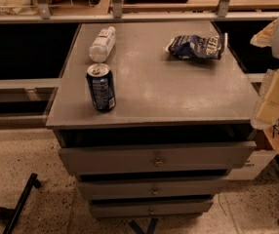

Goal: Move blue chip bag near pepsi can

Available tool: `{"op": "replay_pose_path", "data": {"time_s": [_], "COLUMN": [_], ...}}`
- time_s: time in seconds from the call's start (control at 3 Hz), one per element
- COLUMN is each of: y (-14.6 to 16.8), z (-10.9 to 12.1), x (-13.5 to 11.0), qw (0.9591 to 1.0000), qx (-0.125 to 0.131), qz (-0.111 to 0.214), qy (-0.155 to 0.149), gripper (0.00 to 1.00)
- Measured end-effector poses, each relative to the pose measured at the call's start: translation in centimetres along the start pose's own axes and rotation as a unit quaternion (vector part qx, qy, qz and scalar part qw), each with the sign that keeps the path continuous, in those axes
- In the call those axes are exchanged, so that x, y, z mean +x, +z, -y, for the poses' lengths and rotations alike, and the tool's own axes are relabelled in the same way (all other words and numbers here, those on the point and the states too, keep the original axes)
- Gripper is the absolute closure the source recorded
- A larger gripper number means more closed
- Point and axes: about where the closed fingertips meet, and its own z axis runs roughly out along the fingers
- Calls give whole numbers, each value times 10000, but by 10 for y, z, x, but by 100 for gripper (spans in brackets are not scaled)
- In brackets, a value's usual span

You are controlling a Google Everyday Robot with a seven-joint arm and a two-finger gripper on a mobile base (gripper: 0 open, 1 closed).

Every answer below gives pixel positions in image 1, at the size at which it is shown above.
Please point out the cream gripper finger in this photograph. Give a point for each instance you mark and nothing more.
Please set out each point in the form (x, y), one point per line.
(264, 37)
(266, 112)

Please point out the blue chip bag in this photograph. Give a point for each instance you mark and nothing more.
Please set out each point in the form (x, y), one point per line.
(196, 47)

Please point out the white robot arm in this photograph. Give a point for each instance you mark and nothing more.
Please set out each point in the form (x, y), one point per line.
(275, 41)

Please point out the blue pepsi can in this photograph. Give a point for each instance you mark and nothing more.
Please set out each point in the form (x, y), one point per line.
(100, 80)

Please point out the cardboard box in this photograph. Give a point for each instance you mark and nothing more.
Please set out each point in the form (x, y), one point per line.
(267, 142)

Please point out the top grey drawer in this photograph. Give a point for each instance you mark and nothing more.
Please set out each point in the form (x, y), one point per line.
(128, 159)

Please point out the grey drawer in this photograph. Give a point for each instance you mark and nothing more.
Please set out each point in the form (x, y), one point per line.
(128, 159)
(172, 207)
(152, 187)

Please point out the middle grey drawer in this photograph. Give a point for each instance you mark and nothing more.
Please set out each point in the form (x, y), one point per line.
(152, 187)

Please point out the clear plastic water bottle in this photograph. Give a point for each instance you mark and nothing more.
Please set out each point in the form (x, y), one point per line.
(103, 44)

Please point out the bottom grey drawer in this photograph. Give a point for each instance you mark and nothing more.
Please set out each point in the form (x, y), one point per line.
(172, 207)

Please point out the black stand leg left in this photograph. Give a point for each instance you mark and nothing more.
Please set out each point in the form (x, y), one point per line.
(10, 217)

